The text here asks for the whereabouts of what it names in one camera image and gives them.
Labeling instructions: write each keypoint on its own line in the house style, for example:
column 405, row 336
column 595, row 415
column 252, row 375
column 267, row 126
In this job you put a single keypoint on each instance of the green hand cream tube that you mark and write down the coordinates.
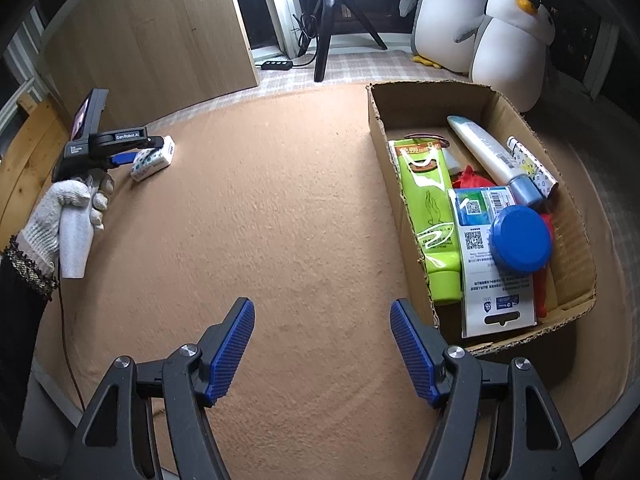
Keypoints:
column 430, row 200

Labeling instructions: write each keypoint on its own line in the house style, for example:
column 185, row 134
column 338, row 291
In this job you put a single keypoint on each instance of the red fabric bag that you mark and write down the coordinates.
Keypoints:
column 542, row 290

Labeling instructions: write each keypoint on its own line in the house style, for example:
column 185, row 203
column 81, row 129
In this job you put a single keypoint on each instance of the light wooden board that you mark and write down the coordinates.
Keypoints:
column 150, row 35

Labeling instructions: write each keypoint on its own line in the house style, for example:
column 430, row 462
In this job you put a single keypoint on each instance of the black tripod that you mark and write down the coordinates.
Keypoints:
column 322, row 35

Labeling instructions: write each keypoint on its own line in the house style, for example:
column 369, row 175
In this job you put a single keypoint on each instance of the patterned white tissue pack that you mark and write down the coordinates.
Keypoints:
column 155, row 162

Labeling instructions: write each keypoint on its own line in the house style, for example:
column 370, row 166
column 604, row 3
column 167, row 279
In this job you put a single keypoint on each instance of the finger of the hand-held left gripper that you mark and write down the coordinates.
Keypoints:
column 152, row 142
column 122, row 159

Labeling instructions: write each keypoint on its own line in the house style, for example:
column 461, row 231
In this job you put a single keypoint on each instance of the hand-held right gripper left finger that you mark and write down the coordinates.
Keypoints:
column 230, row 350

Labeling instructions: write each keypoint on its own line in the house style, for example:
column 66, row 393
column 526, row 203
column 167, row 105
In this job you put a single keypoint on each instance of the white retail package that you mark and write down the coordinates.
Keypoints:
column 480, row 270

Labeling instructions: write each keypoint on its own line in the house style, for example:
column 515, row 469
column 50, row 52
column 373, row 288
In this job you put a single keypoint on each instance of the person's left forearm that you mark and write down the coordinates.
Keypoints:
column 20, row 320

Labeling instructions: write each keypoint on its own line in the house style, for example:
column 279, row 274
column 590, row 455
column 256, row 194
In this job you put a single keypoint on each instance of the blue round lid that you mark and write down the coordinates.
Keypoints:
column 520, row 237

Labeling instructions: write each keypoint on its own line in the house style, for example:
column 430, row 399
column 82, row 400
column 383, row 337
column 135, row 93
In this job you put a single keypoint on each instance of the pine wood panel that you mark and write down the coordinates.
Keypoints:
column 30, row 170

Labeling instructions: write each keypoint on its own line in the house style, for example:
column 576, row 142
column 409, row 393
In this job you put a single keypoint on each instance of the white bottle with blue cap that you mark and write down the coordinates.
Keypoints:
column 487, row 150

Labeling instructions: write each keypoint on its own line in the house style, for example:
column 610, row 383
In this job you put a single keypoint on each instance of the black power strip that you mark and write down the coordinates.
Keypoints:
column 275, row 64

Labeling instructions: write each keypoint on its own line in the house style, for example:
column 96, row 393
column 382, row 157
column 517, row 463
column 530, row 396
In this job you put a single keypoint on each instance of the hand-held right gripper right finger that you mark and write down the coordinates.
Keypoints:
column 417, row 355

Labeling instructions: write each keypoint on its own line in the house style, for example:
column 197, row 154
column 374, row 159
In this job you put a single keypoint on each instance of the patterned white packet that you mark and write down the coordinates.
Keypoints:
column 530, row 165

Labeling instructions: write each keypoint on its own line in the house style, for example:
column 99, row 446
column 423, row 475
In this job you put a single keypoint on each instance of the large penguin plush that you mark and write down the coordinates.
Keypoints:
column 445, row 15

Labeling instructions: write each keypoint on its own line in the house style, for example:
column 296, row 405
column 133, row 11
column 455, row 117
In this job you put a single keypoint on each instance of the person's left hand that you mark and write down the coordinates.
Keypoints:
column 47, row 215

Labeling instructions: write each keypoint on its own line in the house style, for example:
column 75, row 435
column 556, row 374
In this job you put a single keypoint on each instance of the cardboard box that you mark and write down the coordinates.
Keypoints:
column 500, row 95

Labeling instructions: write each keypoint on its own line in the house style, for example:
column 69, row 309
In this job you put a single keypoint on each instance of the small penguin plush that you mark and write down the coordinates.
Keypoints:
column 505, row 50

